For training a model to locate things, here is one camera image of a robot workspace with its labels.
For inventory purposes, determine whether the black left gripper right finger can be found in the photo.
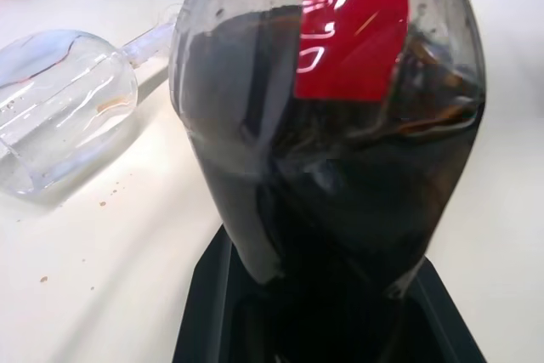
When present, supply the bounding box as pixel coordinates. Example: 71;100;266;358
394;254;487;363

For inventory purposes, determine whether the dark cola bottle red label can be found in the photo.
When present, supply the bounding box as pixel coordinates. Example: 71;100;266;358
168;0;487;300

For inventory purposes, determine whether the clear wine glass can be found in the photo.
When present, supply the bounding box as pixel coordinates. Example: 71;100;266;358
0;2;184;205

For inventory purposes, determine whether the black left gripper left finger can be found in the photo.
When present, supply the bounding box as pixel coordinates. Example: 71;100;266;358
175;223;256;363

